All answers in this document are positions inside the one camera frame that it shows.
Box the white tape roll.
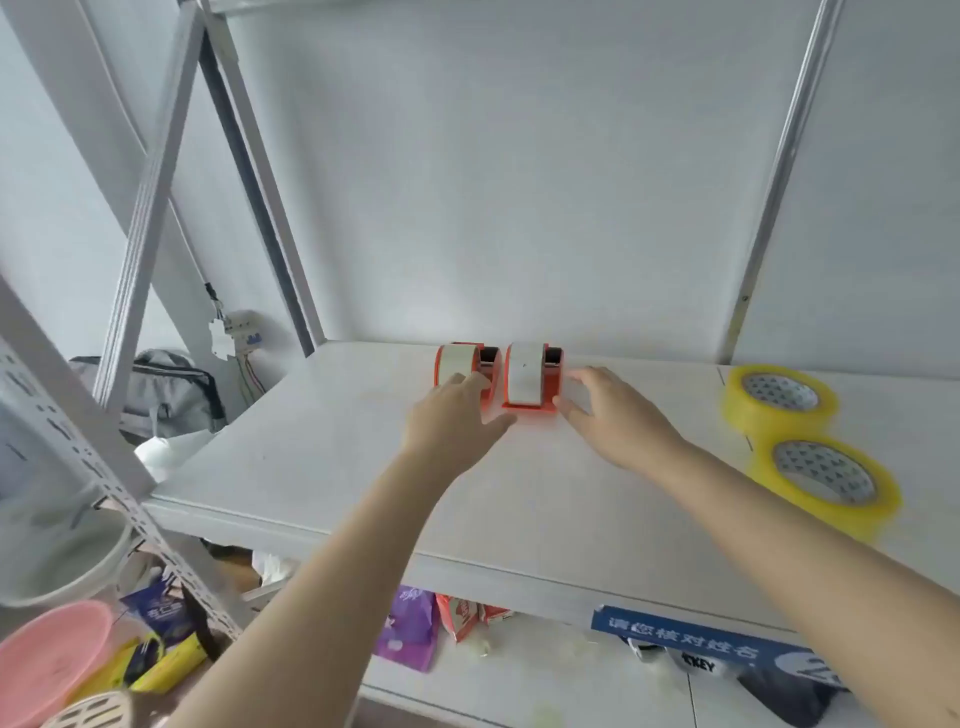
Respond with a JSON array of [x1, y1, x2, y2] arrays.
[[506, 343, 549, 406]]

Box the person's left forearm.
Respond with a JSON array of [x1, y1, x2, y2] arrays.
[[166, 447, 455, 728]]

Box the person's left hand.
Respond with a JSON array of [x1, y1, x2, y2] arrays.
[[401, 371, 520, 472]]

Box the white aluminium rail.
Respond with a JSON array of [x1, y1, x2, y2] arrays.
[[89, 0, 208, 414]]

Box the orange tape dispenser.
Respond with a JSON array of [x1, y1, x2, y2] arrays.
[[433, 342, 502, 410], [500, 341, 566, 415]]

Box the purple plastic bag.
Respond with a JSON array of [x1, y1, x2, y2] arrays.
[[372, 586, 440, 674]]

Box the blue label strip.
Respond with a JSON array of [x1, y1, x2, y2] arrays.
[[590, 605, 849, 688]]

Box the red and white packet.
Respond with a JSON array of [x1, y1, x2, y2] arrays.
[[436, 594, 515, 644]]

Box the person's right hand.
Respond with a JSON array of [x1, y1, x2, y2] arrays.
[[552, 365, 690, 475]]

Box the white perforated shelf post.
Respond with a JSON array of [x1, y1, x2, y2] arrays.
[[0, 273, 253, 643]]

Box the white circuit breaker box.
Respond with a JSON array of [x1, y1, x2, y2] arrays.
[[208, 309, 268, 363]]

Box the pink plastic basin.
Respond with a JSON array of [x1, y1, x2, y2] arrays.
[[0, 599, 115, 728]]

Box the yellow packet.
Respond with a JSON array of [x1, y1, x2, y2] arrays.
[[67, 633, 210, 706]]

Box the black strap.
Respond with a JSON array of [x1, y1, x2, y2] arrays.
[[178, 588, 226, 663]]

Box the blue packet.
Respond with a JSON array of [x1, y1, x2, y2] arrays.
[[119, 581, 193, 646]]

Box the silver wall strip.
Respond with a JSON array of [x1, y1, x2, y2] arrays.
[[718, 0, 845, 365]]

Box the coloured electric wires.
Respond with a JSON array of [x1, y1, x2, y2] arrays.
[[236, 352, 268, 399]]

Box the person's right forearm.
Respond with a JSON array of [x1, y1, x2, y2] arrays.
[[650, 440, 960, 728]]

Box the white plastic basin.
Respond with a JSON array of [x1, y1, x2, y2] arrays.
[[0, 487, 136, 609]]

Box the yellow tape roll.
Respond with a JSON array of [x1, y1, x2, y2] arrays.
[[721, 365, 840, 451], [753, 434, 904, 543]]

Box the brown wooden crate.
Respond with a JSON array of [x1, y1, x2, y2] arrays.
[[209, 545, 260, 594]]

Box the beige slotted plastic stool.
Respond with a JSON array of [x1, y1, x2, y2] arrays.
[[41, 689, 136, 728]]

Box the white and dark shelf post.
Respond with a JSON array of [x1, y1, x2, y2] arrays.
[[198, 0, 328, 358]]

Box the cream tape roll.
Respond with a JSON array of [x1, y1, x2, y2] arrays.
[[438, 344, 481, 385]]

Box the grey bag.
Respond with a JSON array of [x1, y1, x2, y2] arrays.
[[69, 348, 228, 444]]

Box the white plastic bag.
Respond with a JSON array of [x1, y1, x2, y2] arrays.
[[133, 428, 219, 485]]

